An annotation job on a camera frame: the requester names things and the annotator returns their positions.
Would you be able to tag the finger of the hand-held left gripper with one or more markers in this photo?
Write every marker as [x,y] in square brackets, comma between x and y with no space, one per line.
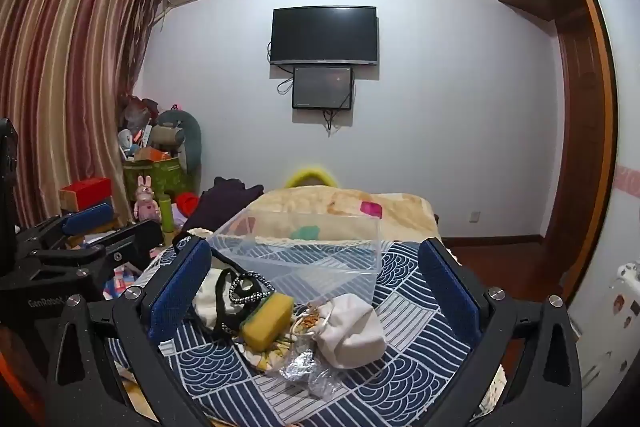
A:
[137,239]
[89,216]

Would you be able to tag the white wall outlet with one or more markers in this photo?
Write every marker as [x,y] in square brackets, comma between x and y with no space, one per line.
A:
[474,217]

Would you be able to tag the beige fleece blanket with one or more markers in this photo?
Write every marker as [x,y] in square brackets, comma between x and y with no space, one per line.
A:
[345,202]

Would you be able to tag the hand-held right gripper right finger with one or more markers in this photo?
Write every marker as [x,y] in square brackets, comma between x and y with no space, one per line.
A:
[450,292]

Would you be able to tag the white cloth pouch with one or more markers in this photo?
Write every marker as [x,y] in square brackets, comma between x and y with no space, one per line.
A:
[355,332]

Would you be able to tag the white black bag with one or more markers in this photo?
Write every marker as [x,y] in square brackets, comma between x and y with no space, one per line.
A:
[204,302]

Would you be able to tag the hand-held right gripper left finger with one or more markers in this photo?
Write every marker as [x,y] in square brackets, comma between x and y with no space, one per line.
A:
[176,289]

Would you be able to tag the yellow curved object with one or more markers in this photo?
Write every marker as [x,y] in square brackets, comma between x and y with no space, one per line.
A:
[310,172]

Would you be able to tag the crumpled clear plastic wrapper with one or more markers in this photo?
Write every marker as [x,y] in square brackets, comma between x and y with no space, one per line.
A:
[300,366]

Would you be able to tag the blue wave-pattern cloth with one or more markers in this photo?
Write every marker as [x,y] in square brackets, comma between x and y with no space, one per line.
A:
[400,382]

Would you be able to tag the floral cloth piece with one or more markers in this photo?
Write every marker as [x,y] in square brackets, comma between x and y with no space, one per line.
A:
[265,361]

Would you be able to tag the dark purple garment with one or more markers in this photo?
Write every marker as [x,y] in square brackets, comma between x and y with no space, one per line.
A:
[225,202]

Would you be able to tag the pile of assorted clutter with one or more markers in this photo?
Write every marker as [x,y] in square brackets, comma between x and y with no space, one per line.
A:
[135,132]

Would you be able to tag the yellow sponge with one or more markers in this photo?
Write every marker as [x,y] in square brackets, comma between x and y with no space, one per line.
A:
[267,319]

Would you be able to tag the wooden door frame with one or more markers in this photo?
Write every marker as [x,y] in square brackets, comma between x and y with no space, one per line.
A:
[585,147]

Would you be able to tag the red box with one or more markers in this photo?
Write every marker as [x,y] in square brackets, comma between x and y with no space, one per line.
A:
[87,193]

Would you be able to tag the green patterned box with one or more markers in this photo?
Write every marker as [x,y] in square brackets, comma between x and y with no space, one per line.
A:
[160,179]

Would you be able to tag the white door with stickers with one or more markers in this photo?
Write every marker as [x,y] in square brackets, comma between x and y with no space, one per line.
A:
[620,207]

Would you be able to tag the green bottle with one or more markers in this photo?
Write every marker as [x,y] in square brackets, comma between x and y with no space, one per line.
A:
[166,214]

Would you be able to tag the large black wall television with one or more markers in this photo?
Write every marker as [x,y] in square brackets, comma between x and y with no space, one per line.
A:
[324,36]

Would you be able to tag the pink rabbit toy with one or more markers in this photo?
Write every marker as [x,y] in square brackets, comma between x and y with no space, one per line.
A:
[146,202]

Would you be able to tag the red knit hat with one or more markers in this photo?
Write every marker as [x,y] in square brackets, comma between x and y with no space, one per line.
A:
[187,203]

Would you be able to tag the clear plastic box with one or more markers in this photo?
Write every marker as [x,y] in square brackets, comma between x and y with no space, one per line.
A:
[320,257]

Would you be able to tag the small black wall monitor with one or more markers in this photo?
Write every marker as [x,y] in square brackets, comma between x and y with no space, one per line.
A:
[322,88]

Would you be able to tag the grey plush toy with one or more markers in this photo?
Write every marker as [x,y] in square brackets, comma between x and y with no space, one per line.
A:
[175,132]

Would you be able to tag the striped curtain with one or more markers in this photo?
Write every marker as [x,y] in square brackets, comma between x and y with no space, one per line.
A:
[65,82]

